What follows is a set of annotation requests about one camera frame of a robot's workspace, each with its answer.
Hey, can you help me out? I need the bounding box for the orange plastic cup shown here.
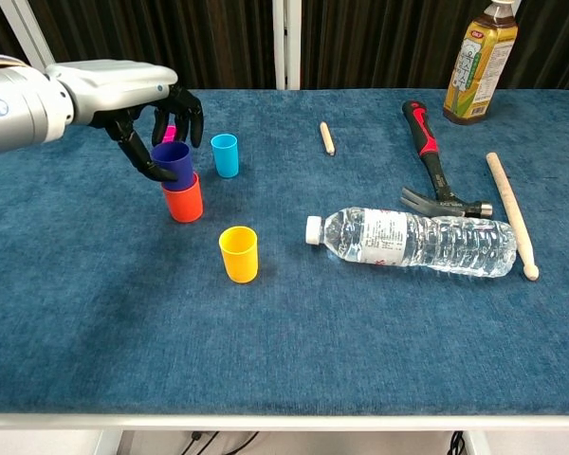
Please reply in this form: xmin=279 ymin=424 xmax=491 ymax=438
xmin=160 ymin=171 xmax=205 ymax=224

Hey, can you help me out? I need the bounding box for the long wooden drumstick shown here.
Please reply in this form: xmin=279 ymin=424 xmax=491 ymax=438
xmin=485 ymin=152 xmax=541 ymax=282

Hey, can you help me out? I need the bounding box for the yellow plastic cup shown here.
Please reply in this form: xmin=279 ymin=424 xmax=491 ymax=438
xmin=218 ymin=226 xmax=259 ymax=285

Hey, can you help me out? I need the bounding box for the white frame post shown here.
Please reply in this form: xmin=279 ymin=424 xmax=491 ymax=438
xmin=0 ymin=0 xmax=56 ymax=70
xmin=272 ymin=0 xmax=303 ymax=91

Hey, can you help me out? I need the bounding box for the blue felt table cover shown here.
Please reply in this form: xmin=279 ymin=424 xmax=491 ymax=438
xmin=0 ymin=87 xmax=569 ymax=417

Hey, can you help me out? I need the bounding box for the dark blue plastic cup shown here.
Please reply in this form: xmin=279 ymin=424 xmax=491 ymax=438
xmin=151 ymin=140 xmax=193 ymax=187

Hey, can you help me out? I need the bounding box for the white table frame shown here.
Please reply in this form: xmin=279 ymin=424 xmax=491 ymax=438
xmin=0 ymin=412 xmax=569 ymax=455

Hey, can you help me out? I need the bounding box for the short wooden stick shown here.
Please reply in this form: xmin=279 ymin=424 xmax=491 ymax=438
xmin=319 ymin=121 xmax=337 ymax=156

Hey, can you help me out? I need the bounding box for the left black-fingered robot hand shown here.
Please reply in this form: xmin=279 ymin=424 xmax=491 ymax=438
xmin=45 ymin=59 xmax=205 ymax=183

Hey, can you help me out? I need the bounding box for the black cable bundle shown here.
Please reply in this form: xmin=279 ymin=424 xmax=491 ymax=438
xmin=179 ymin=429 xmax=260 ymax=455

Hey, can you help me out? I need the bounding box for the red and black claw hammer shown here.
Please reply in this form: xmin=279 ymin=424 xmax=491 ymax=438
xmin=400 ymin=100 xmax=494 ymax=219

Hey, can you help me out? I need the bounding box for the clear plastic water bottle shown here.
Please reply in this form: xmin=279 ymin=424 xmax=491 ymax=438
xmin=304 ymin=206 xmax=519 ymax=279

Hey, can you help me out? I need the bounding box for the light blue plastic cup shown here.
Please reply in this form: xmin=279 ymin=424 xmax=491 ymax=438
xmin=210 ymin=133 xmax=240 ymax=179

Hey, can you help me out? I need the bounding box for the tea bottle with yellow cap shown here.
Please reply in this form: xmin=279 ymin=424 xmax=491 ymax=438
xmin=442 ymin=0 xmax=520 ymax=126

